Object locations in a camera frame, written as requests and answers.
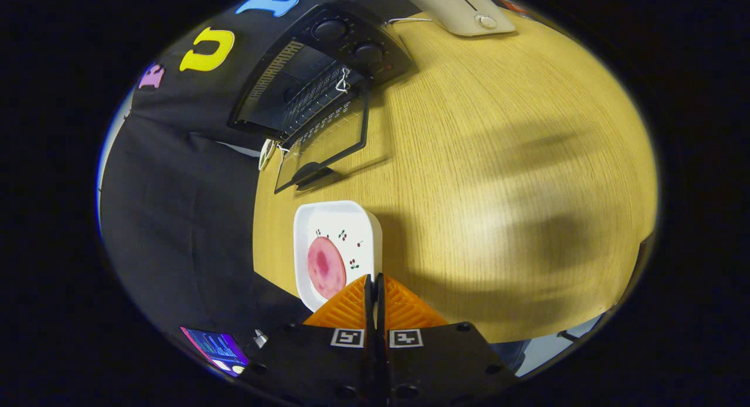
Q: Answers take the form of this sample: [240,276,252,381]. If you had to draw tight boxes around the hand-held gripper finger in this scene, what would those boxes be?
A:
[237,273,376,407]
[375,272,519,407]

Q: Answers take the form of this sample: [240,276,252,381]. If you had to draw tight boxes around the pink ham slice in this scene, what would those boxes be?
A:
[307,236,347,300]

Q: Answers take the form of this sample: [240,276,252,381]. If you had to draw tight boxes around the white square food tray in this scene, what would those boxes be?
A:
[293,200,383,313]

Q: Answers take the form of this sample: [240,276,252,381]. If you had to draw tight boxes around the black toaster oven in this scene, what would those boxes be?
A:
[227,0,417,195]

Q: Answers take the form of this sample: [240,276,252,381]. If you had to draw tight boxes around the white bread toaster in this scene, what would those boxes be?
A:
[393,0,517,37]

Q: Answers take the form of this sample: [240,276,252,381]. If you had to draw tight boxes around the lit screen device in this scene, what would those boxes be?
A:
[180,326,251,377]

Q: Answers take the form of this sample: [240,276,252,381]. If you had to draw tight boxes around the black backdrop cloth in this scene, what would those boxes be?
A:
[97,0,317,361]

